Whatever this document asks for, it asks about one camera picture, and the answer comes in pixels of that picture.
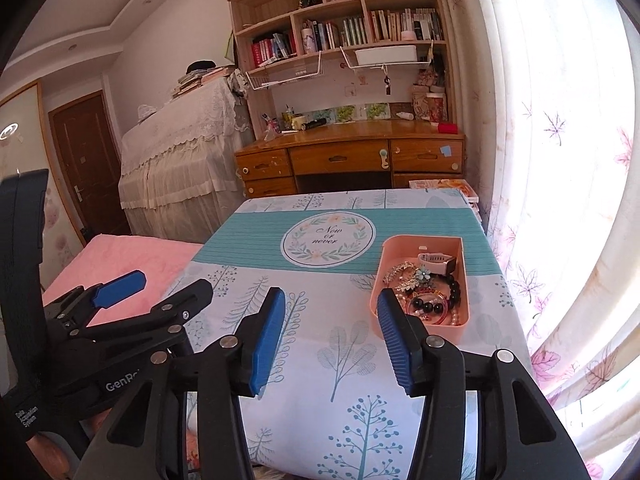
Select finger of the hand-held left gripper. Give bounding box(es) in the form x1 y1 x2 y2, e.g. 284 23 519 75
75 279 214 358
45 270 147 333

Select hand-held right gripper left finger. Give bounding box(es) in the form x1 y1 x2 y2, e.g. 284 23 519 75
75 287 286 480

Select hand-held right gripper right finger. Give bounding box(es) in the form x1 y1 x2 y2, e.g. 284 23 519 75
376 287 591 480

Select clear bead bracelet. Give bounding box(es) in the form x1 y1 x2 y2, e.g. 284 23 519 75
424 309 462 327

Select pink strap wrist watch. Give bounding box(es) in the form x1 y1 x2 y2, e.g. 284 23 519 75
417 252 457 276

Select pink plastic box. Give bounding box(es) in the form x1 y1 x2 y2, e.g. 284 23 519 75
368 234 471 337

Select pink bed blanket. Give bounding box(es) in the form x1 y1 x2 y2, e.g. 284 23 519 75
42 234 204 313

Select brown wooden door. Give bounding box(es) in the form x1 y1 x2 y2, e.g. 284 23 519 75
48 90 134 239

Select floral sliding panel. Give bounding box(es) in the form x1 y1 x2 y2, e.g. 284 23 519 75
0 82 85 281

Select lace covered piano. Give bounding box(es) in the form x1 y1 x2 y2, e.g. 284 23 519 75
118 77 256 244

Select wooden desk with drawers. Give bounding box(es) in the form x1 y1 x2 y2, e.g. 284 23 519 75
234 122 467 199

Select stack of books on piano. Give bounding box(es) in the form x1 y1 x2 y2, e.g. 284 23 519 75
172 65 236 99

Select green picture tiles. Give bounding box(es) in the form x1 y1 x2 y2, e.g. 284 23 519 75
320 102 392 124

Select red patterned cup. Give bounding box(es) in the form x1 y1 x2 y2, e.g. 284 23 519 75
425 92 446 122

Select cartoon print box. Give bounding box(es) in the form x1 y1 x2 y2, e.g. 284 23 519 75
412 85 432 119

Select white leaf print curtain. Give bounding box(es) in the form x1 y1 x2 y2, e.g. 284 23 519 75
445 0 640 480

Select row of red books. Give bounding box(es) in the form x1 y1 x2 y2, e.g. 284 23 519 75
250 32 297 69

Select white storage basket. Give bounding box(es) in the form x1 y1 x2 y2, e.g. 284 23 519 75
355 45 419 66

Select row of pale books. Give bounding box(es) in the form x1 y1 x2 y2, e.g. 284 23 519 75
300 16 369 54

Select row of mixed books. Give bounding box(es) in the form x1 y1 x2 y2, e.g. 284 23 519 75
370 7 445 44

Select large dark bead bracelet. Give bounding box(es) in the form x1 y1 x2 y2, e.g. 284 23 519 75
410 297 447 317

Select red bead bracelet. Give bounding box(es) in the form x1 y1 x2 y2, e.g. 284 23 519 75
404 289 451 322

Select small black bead bracelet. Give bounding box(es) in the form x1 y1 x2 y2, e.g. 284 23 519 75
444 274 462 312

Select empty white wire rack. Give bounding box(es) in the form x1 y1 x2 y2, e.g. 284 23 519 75
244 57 322 92

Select white wire rack with basket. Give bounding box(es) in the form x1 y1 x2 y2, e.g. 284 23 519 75
340 42 434 72

